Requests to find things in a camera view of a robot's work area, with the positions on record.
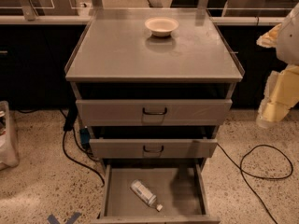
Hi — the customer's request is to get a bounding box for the grey bottom drawer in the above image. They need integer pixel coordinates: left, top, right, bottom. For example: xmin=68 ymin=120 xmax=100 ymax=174
xmin=92 ymin=164 xmax=220 ymax=224

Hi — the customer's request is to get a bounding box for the grey top drawer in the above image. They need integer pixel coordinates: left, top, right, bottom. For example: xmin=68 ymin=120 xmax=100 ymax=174
xmin=76 ymin=99 xmax=232 ymax=126

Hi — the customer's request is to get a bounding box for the black floor cable right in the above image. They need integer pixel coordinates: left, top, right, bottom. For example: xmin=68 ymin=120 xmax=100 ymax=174
xmin=217 ymin=143 xmax=294 ymax=224

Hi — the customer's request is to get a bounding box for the grey metal drawer cabinet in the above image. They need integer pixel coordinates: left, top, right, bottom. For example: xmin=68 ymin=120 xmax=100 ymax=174
xmin=64 ymin=7 xmax=246 ymax=224

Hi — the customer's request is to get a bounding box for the black floor cable left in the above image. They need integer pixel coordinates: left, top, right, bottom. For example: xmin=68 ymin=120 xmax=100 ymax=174
xmin=59 ymin=108 xmax=106 ymax=186

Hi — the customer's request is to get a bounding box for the black floor cable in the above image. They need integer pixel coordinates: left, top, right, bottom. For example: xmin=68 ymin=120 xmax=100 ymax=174
xmin=59 ymin=108 xmax=106 ymax=186
xmin=217 ymin=143 xmax=294 ymax=224

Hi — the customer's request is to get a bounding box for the blue power box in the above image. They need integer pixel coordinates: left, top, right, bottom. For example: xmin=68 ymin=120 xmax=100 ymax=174
xmin=79 ymin=128 xmax=91 ymax=147

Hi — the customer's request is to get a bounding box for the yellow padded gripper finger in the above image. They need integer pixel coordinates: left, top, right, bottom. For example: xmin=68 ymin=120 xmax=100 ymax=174
xmin=256 ymin=64 xmax=299 ymax=129

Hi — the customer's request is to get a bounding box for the grey drawer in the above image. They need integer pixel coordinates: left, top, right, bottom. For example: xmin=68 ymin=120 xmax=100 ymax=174
xmin=90 ymin=139 xmax=217 ymax=159
xmin=76 ymin=99 xmax=232 ymax=126
xmin=92 ymin=164 xmax=220 ymax=224

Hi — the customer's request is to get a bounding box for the blue plastic bottle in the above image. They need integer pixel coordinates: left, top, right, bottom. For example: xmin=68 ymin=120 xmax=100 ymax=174
xmin=130 ymin=180 xmax=163 ymax=212

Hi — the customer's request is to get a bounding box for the glass railing barrier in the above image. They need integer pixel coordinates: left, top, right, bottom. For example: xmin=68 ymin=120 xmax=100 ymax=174
xmin=0 ymin=0 xmax=299 ymax=21

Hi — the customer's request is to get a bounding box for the grey middle drawer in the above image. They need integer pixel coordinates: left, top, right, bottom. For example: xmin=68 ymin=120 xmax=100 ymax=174
xmin=90 ymin=139 xmax=217 ymax=159

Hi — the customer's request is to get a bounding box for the clear plastic bin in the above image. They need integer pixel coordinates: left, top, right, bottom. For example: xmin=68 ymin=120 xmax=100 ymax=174
xmin=0 ymin=101 xmax=20 ymax=170

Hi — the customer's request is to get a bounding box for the white paper bowl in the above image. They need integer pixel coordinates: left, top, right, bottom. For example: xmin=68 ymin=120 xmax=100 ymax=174
xmin=145 ymin=17 xmax=178 ymax=37

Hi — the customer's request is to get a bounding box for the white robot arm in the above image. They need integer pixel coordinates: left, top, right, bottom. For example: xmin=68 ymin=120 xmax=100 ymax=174
xmin=256 ymin=4 xmax=299 ymax=128

